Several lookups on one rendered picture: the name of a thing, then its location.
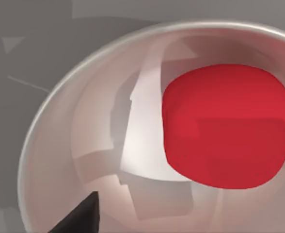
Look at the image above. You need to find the red rounded block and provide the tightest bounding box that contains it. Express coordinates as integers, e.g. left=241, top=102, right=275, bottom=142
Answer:
left=161, top=64, right=285, bottom=190

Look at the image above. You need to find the white bowl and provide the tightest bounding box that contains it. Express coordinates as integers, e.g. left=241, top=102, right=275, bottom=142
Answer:
left=18, top=20, right=285, bottom=233

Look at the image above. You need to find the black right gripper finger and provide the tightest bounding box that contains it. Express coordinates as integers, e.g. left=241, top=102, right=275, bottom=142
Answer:
left=47, top=191, right=101, bottom=233

